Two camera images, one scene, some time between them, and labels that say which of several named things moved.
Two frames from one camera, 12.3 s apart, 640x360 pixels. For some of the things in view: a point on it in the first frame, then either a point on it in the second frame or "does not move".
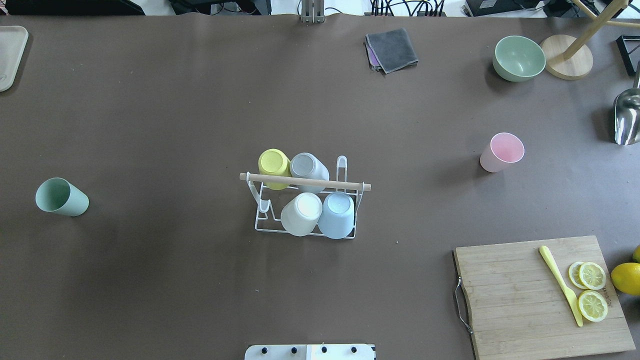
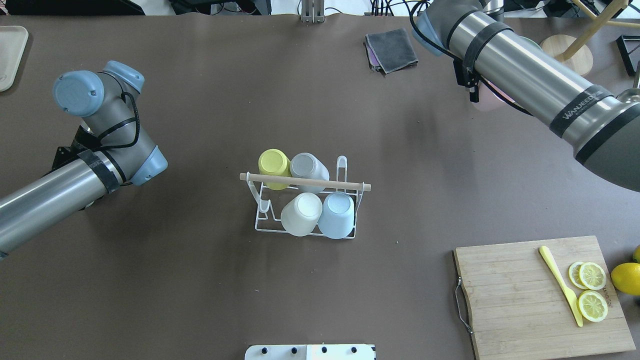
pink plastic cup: [504, 149] → [492, 98]
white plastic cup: [299, 216] does not move
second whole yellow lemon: [636, 254] does not move
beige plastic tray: [13, 41] does not move
